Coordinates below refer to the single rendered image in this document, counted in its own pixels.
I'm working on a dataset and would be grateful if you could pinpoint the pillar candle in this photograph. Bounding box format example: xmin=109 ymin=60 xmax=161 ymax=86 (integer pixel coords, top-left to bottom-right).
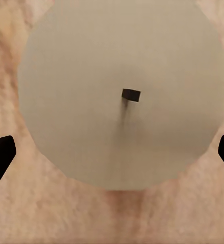
xmin=17 ymin=0 xmax=224 ymax=191

